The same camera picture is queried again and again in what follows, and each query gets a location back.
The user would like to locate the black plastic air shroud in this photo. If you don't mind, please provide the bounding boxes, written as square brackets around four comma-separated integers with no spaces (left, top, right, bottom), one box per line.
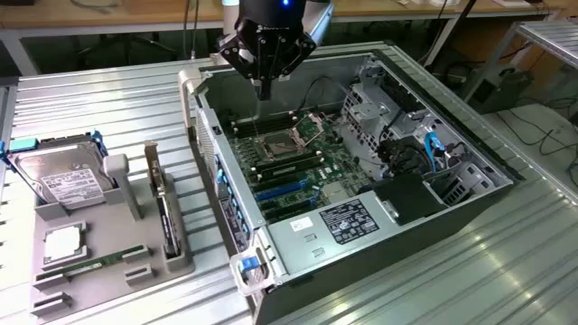
[372,172,454,227]

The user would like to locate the black expansion slot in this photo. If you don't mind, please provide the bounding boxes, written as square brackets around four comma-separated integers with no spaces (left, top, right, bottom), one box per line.
[261,199,318,218]

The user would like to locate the blue disk caddy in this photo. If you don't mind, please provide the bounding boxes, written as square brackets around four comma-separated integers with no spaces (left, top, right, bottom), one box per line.
[0,128,108,177]

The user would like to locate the black installed RAM stick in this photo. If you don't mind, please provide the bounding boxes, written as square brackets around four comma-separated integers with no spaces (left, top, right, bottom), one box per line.
[252,161,318,181]

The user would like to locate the CPU socket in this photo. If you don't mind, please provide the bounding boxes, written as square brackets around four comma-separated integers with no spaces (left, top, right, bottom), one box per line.
[255,113,327,160]

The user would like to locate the open black PC case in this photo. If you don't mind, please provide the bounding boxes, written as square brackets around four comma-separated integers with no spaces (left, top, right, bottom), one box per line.
[177,40,527,325]

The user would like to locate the silver hard disk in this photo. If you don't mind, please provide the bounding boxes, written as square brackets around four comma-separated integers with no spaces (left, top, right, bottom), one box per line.
[12,140,115,210]

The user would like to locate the blue wire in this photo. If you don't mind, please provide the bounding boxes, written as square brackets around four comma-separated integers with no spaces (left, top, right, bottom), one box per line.
[423,131,443,174]

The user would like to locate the grey power supply unit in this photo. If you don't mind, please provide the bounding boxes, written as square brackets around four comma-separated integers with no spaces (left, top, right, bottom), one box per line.
[265,191,402,279]

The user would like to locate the metal drive cage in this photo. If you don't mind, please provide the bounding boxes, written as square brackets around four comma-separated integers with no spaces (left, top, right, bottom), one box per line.
[342,56,431,137]

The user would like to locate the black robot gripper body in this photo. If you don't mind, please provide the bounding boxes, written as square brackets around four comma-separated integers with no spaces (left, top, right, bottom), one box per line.
[236,0,308,64]

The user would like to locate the green motherboard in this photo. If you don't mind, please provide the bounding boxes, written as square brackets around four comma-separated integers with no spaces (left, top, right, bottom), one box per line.
[227,110,384,225]

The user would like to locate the black graphics card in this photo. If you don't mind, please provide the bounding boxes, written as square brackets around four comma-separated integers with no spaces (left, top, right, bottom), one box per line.
[144,140,183,261]

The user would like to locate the hanging black cable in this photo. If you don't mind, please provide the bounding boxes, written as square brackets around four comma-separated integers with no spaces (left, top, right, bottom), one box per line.
[181,0,200,59]

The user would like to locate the black box device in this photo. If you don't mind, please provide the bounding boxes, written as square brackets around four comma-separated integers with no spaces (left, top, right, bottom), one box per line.
[468,67,532,115]

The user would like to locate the grey parts rack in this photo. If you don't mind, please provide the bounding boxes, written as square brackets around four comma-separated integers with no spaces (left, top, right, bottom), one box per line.
[29,154,196,318]

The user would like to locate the black wire in case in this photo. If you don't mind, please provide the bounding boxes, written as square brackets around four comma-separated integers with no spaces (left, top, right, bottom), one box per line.
[303,75,350,113]

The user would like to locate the blue expansion slot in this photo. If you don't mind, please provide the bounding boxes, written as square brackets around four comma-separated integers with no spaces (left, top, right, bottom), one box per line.
[255,179,308,201]

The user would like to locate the green RAM stick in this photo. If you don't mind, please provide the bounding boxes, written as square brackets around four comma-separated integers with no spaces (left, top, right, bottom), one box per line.
[35,245,147,282]

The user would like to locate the wooden desk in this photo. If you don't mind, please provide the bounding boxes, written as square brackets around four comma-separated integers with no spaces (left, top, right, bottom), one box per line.
[0,0,566,30]

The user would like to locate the black RAM slots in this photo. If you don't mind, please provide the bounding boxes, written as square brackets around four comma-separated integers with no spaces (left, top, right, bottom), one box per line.
[231,114,295,137]

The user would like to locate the metal slat table frame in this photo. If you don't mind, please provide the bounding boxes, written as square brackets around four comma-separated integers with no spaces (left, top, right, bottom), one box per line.
[459,20,578,102]

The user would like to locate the silver CPU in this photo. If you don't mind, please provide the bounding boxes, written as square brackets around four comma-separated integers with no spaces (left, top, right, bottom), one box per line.
[43,226,88,265]

